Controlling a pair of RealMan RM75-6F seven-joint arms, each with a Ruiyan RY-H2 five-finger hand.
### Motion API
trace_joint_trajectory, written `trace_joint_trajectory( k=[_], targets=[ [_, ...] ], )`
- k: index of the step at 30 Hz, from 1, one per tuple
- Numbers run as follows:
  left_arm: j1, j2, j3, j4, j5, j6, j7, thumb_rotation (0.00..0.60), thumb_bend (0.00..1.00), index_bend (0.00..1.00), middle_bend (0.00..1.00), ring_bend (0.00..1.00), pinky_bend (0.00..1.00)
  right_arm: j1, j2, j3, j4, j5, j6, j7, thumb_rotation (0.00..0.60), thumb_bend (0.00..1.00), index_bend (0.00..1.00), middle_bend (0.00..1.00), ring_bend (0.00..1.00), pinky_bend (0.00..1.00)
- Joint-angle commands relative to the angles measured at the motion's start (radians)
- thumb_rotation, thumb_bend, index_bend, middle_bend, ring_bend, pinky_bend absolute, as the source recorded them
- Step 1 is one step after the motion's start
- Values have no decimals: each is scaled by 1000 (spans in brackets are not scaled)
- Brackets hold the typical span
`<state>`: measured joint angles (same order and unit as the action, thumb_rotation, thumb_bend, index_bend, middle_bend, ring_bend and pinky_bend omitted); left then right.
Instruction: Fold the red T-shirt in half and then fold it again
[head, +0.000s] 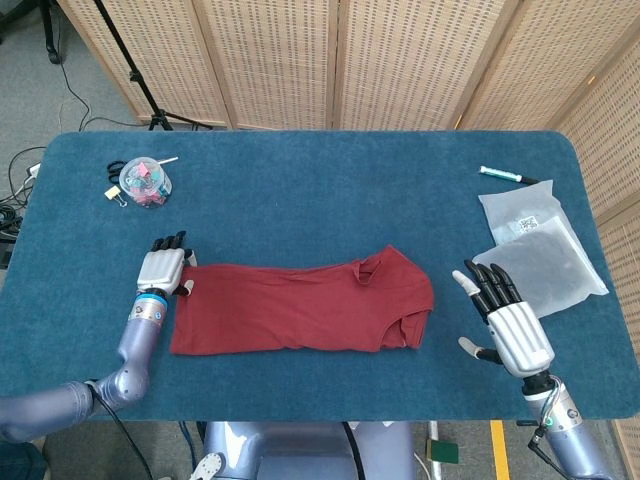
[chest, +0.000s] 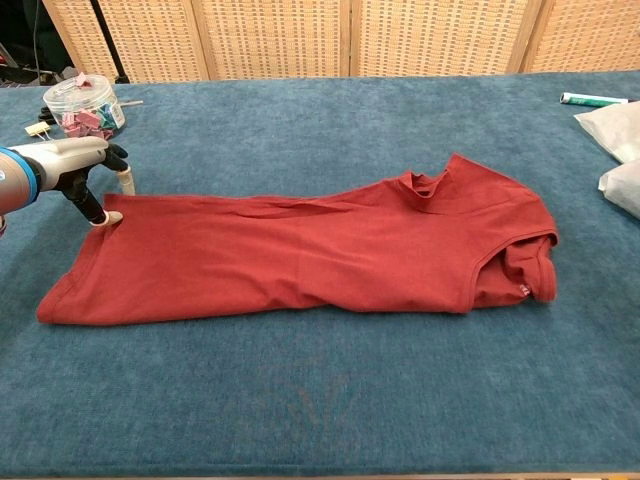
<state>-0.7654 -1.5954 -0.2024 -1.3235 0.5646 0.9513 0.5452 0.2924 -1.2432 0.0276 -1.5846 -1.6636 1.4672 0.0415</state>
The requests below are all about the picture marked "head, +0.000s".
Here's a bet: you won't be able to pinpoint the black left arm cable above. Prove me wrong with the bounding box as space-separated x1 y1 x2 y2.
84 380 154 480

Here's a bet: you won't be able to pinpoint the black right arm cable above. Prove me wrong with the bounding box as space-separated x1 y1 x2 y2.
528 424 571 480

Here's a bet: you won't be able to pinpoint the wicker screen panel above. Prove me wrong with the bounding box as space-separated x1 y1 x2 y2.
457 0 640 132
332 0 527 132
57 0 232 129
192 0 342 132
594 197 640 480
547 44 640 224

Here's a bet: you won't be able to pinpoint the blue carpet table cover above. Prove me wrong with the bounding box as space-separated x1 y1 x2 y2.
3 130 637 424

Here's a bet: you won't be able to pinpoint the red T-shirt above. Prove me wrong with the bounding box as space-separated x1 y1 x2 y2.
169 244 435 356

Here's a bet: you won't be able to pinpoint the black torso cable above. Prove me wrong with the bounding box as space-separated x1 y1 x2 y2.
342 422 362 480

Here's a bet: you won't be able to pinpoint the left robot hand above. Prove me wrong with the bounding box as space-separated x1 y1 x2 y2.
135 230 197 297

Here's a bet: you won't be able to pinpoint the blue grey robot torso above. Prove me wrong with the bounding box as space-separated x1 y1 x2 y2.
189 421 417 480

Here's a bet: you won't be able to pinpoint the clear jar of binder clips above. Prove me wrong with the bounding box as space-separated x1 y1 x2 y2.
118 155 174 210

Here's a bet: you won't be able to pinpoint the translucent bag with dark contents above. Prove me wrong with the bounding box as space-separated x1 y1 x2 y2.
471 214 610 319

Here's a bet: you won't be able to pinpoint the black cable bundle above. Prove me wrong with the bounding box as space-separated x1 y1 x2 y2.
0 192 25 241

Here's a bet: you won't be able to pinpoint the black handled scissors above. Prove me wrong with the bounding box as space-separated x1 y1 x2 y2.
106 155 180 183

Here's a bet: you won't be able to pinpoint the white perforated bracket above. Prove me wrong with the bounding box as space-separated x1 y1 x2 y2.
188 451 227 480

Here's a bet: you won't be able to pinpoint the white pole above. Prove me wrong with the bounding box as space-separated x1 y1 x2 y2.
428 421 444 480

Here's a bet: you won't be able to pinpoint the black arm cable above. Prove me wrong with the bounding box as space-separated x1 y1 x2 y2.
528 424 571 480
84 380 154 480

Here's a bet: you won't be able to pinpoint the green block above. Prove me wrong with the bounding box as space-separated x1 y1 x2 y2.
424 439 460 466

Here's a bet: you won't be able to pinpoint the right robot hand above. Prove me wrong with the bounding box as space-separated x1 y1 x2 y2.
451 259 556 377

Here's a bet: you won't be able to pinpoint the black tripod stand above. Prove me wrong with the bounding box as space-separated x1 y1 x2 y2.
92 0 214 132

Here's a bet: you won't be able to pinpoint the translucent bag with QR label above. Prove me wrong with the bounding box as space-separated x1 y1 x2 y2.
477 178 586 247

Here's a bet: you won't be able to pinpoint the black floor cable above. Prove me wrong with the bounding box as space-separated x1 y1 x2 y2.
58 62 146 132

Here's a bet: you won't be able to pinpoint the green white tube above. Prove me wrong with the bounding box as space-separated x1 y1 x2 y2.
478 165 541 185

